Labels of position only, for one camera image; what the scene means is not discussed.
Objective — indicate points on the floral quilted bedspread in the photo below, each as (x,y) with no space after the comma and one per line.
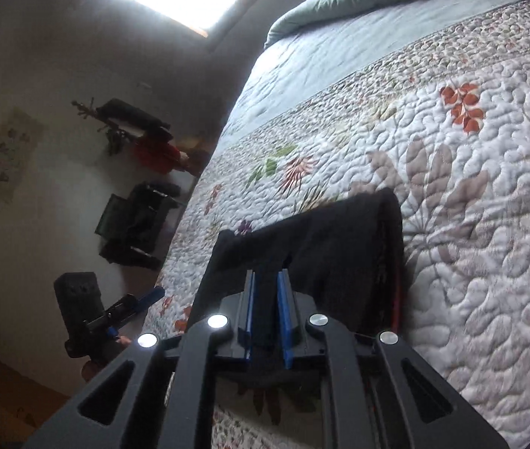
(457,243)

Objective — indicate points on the wall poster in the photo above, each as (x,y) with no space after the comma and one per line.
(10,152)

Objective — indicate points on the coat rack with dark clothes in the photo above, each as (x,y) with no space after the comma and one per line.
(124,119)

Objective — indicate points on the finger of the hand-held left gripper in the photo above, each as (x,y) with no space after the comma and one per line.
(145,300)

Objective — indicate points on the red garment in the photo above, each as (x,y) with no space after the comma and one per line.
(157,156)

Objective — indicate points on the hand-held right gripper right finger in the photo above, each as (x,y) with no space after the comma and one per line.
(285,318)

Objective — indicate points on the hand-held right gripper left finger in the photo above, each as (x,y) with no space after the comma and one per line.
(250,318)

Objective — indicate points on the black chair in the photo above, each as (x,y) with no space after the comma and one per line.
(136,224)

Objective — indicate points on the black pants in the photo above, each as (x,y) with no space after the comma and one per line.
(340,248)

